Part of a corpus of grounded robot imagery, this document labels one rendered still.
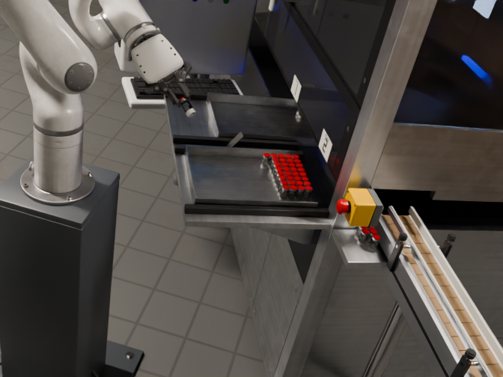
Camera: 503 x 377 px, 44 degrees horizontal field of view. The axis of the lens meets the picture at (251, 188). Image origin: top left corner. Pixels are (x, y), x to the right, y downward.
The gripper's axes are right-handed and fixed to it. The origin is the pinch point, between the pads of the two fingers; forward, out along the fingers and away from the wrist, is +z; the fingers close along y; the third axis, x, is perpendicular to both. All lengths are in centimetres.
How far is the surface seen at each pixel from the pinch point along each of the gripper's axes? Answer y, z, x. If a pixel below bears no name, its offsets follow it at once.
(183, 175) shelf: 8.1, 7.4, -33.9
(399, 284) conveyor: -22, 64, -20
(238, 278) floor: 9, 31, -139
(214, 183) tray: 2.1, 14.2, -33.7
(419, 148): -45, 39, -16
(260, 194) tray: -7.2, 23.8, -34.4
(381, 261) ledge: -23, 57, -25
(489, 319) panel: -54, 93, -77
